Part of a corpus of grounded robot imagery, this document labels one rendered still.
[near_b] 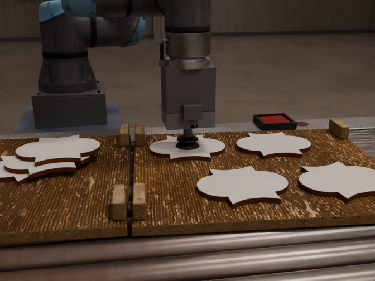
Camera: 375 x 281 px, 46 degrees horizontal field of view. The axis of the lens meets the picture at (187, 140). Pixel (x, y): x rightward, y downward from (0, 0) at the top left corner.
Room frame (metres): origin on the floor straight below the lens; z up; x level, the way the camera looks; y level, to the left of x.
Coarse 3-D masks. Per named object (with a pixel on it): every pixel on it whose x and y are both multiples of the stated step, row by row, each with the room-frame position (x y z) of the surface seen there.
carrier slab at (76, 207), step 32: (0, 160) 0.70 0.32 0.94; (96, 160) 0.70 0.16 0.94; (128, 160) 0.70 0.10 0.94; (0, 192) 0.58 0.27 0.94; (32, 192) 0.58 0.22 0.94; (64, 192) 0.58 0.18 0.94; (96, 192) 0.58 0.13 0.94; (128, 192) 0.59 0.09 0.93; (0, 224) 0.49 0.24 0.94; (32, 224) 0.49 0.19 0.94; (64, 224) 0.49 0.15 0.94; (96, 224) 0.49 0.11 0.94
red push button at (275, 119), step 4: (268, 116) 0.98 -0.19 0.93; (272, 116) 0.98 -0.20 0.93; (276, 116) 0.98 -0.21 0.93; (280, 116) 0.98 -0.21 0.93; (264, 120) 0.94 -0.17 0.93; (268, 120) 0.94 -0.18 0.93; (272, 120) 0.94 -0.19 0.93; (276, 120) 0.94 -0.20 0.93; (280, 120) 0.94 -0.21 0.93; (284, 120) 0.94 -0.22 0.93; (288, 120) 0.94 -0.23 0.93
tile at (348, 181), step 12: (312, 168) 0.64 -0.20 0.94; (324, 168) 0.64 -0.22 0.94; (336, 168) 0.64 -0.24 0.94; (348, 168) 0.64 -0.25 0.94; (360, 168) 0.64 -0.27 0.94; (300, 180) 0.60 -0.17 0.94; (312, 180) 0.60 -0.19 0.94; (324, 180) 0.60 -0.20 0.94; (336, 180) 0.60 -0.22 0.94; (348, 180) 0.60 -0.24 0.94; (360, 180) 0.60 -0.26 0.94; (372, 180) 0.60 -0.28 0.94; (312, 192) 0.57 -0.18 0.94; (324, 192) 0.56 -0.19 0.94; (336, 192) 0.56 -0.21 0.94; (348, 192) 0.56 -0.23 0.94; (360, 192) 0.56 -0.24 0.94; (372, 192) 0.56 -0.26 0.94
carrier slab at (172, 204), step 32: (160, 160) 0.70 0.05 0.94; (192, 160) 0.70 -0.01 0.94; (224, 160) 0.70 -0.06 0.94; (256, 160) 0.70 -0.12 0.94; (288, 160) 0.70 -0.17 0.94; (320, 160) 0.70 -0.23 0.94; (352, 160) 0.70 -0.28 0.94; (160, 192) 0.58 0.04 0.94; (192, 192) 0.58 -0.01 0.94; (288, 192) 0.58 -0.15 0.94; (160, 224) 0.49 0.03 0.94; (192, 224) 0.49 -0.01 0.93; (224, 224) 0.49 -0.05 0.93; (256, 224) 0.50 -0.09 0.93; (288, 224) 0.50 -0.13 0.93; (320, 224) 0.51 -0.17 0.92; (352, 224) 0.51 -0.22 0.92
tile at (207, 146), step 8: (168, 136) 0.80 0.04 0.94; (200, 136) 0.80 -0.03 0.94; (152, 144) 0.75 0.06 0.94; (160, 144) 0.75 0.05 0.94; (168, 144) 0.75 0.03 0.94; (200, 144) 0.75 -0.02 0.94; (208, 144) 0.75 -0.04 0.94; (216, 144) 0.75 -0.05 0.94; (224, 144) 0.75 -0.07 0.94; (152, 152) 0.72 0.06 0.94; (160, 152) 0.71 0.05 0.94; (168, 152) 0.71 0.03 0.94; (176, 152) 0.71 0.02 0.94; (184, 152) 0.71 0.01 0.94; (192, 152) 0.71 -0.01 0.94; (200, 152) 0.71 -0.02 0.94; (208, 152) 0.71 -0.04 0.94; (216, 152) 0.72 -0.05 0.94; (176, 160) 0.69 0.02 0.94; (184, 160) 0.70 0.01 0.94; (200, 160) 0.70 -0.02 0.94; (208, 160) 0.69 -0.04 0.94
